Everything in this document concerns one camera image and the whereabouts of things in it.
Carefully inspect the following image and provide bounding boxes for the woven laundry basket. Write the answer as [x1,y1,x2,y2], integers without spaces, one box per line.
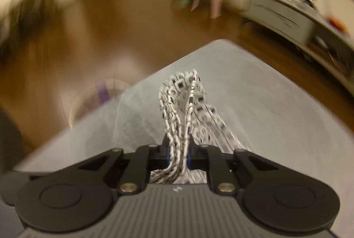
[69,78,132,128]

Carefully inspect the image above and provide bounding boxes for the white grey checkered garment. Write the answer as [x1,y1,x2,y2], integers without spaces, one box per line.
[149,69,252,184]

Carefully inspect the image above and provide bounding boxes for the grey bed sheet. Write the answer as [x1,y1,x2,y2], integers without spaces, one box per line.
[11,39,354,238]

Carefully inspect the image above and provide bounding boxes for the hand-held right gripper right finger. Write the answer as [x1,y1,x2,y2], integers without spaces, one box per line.
[188,144,277,196]

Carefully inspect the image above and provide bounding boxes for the grey low cabinet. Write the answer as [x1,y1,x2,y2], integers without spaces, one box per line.
[240,0,323,48]

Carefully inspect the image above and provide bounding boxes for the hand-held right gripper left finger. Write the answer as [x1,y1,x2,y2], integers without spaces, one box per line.
[79,134,170,195]

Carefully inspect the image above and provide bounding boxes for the long dark wooden cabinet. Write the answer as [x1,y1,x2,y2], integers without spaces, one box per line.
[301,15,354,95]

